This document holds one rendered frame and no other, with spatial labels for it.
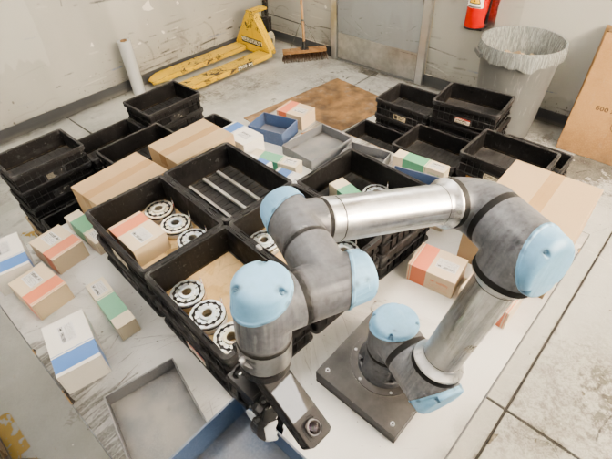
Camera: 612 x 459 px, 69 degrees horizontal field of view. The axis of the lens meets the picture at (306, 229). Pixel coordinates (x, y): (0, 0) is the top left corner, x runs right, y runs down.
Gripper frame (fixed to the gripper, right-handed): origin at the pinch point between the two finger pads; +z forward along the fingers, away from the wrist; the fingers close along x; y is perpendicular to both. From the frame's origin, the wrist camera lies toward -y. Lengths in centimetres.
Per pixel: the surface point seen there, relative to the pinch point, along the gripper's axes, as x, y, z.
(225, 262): -35, 63, 26
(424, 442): -37, -13, 39
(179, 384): -4, 46, 42
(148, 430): 9, 41, 43
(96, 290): -3, 91, 36
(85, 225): -15, 125, 35
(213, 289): -26, 57, 27
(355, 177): -98, 61, 21
